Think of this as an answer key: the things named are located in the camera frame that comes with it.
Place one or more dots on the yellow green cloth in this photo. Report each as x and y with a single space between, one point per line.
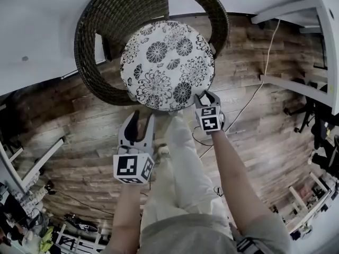
47 238

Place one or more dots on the person's right forearm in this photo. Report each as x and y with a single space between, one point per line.
233 173

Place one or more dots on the black shoe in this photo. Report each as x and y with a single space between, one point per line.
83 225

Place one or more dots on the dark woven wicker chair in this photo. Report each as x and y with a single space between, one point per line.
111 17

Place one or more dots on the white desk frame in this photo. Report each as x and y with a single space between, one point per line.
327 49

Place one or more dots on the person's grey shirt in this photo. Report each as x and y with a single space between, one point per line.
190 237

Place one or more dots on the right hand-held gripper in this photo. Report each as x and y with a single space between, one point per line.
210 120

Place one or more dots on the white slatted rack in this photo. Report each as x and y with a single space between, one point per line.
76 241

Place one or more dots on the white shelf unit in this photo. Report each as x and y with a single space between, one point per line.
34 163

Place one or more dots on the person's white trousers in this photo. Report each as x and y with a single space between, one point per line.
182 168

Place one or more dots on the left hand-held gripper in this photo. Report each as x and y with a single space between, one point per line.
129 165

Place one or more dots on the person's left forearm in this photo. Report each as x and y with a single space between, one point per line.
124 216

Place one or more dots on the black office chair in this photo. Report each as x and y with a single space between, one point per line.
321 131

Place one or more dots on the light wooden frame rack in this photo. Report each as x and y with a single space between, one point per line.
308 200

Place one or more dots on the person's light slipper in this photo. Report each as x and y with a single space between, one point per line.
162 151

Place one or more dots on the white black floral round cushion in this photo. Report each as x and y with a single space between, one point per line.
159 62

